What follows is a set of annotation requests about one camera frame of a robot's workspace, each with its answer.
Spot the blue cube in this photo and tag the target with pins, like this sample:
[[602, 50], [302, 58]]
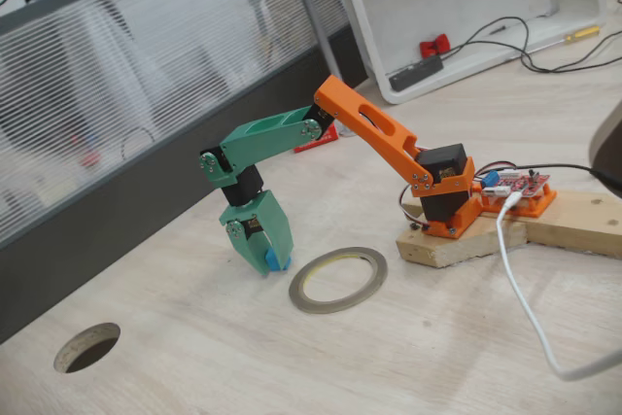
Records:
[[274, 263]]

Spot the black power hub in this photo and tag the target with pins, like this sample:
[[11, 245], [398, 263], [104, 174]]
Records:
[[413, 75]]

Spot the grey desk partition screen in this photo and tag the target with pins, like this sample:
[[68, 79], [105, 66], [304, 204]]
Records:
[[146, 45]]

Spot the red cardboard box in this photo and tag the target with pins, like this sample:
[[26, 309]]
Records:
[[321, 141]]

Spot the grey rounded blurred object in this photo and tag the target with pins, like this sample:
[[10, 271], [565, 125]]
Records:
[[610, 143]]

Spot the wooden base block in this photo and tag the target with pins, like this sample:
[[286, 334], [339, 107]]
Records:
[[452, 250]]

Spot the light wooden plank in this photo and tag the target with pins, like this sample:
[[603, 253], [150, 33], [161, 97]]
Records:
[[573, 225]]

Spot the green gripper, black servo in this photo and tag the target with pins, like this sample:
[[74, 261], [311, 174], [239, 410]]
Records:
[[268, 215]]

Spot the red clamp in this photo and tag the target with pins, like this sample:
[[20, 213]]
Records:
[[430, 48]]

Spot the red controller board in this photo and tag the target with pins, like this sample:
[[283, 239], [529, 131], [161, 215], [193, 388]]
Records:
[[525, 184]]

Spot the small clear plastic cup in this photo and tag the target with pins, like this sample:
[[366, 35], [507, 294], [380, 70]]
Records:
[[347, 130]]

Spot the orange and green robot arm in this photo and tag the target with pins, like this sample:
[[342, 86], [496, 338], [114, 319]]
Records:
[[262, 145]]

